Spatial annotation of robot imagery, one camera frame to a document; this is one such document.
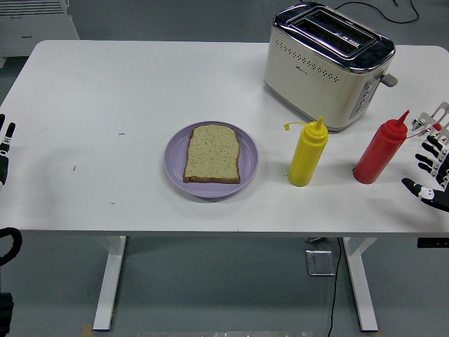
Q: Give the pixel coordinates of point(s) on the white table leg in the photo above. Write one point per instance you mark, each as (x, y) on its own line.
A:
(108, 281)
(361, 281)

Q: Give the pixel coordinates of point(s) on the black table control panel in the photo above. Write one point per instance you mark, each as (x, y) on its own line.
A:
(433, 242)

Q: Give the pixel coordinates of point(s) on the yellow squeeze bottle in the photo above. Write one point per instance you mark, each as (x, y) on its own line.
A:
(308, 154)

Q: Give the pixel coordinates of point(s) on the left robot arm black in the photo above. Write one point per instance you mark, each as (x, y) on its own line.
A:
(17, 244)

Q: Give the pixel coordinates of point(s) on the silver metal rack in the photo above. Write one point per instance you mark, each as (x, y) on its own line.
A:
(440, 112)

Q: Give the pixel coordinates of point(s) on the slice of seeded bread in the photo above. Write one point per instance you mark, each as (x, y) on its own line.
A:
(212, 154)

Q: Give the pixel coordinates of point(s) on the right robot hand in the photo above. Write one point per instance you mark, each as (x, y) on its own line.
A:
(429, 194)

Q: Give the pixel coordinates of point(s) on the white appliance with vents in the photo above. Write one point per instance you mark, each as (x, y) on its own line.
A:
(35, 28)

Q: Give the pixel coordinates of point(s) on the grey metal bracket under table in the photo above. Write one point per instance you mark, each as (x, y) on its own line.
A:
(315, 240)

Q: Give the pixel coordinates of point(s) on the purple plate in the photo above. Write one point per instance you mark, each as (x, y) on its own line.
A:
(210, 191)

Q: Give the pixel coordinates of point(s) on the cream and chrome toaster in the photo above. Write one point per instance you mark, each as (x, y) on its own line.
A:
(315, 80)

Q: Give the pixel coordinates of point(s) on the red squeeze bottle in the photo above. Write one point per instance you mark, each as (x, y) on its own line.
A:
(377, 158)

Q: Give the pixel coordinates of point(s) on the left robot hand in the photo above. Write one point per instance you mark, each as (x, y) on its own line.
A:
(3, 165)

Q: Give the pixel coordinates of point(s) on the metal floor socket plate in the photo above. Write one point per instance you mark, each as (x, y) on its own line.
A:
(320, 263)

